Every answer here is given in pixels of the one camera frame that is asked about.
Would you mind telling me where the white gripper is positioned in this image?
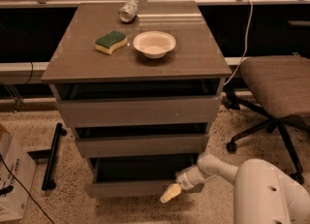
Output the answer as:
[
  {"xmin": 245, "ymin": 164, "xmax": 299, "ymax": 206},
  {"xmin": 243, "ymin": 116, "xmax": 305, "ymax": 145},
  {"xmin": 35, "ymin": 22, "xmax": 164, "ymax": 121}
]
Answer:
[{"xmin": 160, "ymin": 165, "xmax": 206, "ymax": 204}]

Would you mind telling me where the grey bottom drawer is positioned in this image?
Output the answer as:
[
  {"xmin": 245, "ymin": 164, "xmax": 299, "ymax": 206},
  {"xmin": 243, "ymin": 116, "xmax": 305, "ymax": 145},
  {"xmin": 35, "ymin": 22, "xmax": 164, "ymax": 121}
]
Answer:
[{"xmin": 85, "ymin": 153, "xmax": 198, "ymax": 199}]

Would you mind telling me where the grey drawer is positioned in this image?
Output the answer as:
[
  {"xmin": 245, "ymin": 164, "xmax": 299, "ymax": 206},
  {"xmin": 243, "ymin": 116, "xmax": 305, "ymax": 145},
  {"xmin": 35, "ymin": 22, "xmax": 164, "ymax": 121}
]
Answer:
[
  {"xmin": 56, "ymin": 97, "xmax": 221, "ymax": 128},
  {"xmin": 76, "ymin": 134, "xmax": 209, "ymax": 158},
  {"xmin": 85, "ymin": 153, "xmax": 198, "ymax": 199}
]

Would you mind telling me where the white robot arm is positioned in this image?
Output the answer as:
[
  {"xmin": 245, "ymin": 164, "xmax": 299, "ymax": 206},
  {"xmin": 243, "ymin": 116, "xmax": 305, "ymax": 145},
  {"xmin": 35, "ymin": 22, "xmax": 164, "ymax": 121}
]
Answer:
[{"xmin": 161, "ymin": 153, "xmax": 310, "ymax": 224}]

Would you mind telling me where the grey top drawer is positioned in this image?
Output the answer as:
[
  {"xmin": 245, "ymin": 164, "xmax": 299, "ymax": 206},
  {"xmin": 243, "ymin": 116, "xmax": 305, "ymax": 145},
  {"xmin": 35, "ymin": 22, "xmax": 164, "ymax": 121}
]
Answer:
[{"xmin": 56, "ymin": 97, "xmax": 221, "ymax": 128}]

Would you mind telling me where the grey middle drawer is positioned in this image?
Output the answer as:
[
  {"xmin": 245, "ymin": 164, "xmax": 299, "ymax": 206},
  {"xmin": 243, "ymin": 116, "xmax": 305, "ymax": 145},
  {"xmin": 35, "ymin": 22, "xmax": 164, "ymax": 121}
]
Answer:
[{"xmin": 76, "ymin": 134, "xmax": 209, "ymax": 158}]

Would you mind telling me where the grey drawer cabinet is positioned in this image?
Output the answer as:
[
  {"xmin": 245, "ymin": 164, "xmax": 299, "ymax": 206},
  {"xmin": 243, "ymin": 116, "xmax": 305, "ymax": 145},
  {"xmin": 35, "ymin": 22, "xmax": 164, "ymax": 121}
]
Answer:
[{"xmin": 41, "ymin": 1, "xmax": 233, "ymax": 183}]

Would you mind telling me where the black wheeled stand base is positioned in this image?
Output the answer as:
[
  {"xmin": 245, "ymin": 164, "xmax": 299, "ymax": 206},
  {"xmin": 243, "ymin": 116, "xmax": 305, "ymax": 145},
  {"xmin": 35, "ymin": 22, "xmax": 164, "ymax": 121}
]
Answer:
[{"xmin": 28, "ymin": 123, "xmax": 67, "ymax": 191}]

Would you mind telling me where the grey office chair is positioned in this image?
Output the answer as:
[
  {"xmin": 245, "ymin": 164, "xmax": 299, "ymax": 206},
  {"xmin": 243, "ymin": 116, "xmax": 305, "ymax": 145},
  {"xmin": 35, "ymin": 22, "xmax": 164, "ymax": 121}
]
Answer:
[{"xmin": 224, "ymin": 55, "xmax": 310, "ymax": 183}]

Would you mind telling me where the white paper bag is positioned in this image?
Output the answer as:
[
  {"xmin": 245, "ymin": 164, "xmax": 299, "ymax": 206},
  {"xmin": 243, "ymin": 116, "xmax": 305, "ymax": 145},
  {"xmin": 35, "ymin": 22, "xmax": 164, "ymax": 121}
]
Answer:
[{"xmin": 0, "ymin": 126, "xmax": 36, "ymax": 222}]

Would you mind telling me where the green yellow sponge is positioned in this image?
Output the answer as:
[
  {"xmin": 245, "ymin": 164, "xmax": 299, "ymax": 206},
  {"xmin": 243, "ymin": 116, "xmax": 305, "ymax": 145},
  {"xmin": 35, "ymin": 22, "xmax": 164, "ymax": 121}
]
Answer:
[{"xmin": 95, "ymin": 31, "xmax": 127, "ymax": 55}]

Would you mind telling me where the silver drink can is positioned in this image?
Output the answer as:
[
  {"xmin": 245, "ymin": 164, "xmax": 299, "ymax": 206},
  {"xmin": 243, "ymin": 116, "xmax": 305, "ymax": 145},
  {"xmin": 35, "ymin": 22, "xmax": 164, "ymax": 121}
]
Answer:
[{"xmin": 118, "ymin": 0, "xmax": 139, "ymax": 23}]

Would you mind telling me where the black cable on floor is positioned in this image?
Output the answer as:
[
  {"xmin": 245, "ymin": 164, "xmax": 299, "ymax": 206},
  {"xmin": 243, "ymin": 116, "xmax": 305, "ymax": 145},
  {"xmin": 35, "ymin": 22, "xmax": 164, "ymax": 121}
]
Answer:
[{"xmin": 0, "ymin": 152, "xmax": 56, "ymax": 224}]

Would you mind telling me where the white hanging cable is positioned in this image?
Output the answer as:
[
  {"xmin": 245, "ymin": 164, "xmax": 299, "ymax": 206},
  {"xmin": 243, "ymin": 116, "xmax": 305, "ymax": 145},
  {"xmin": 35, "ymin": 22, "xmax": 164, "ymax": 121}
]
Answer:
[{"xmin": 223, "ymin": 0, "xmax": 255, "ymax": 87}]

